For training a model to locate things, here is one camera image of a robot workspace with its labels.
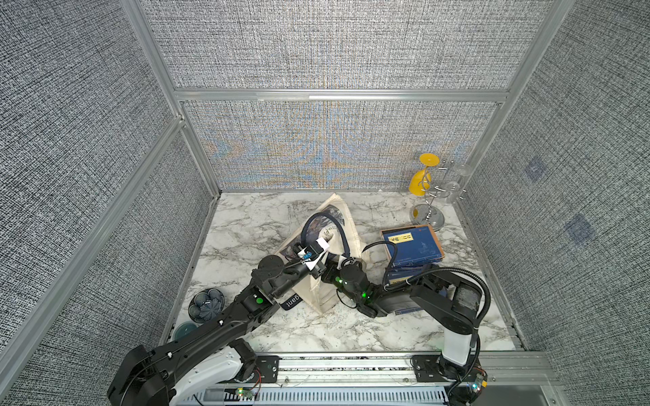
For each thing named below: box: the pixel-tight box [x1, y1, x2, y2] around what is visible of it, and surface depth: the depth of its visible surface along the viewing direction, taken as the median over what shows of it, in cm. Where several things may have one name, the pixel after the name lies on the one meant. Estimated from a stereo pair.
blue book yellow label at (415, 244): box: [380, 224, 446, 267], surface depth 94 cm
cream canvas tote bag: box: [275, 192, 370, 315], surface depth 72 cm
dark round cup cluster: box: [187, 287, 226, 324], surface depth 85 cm
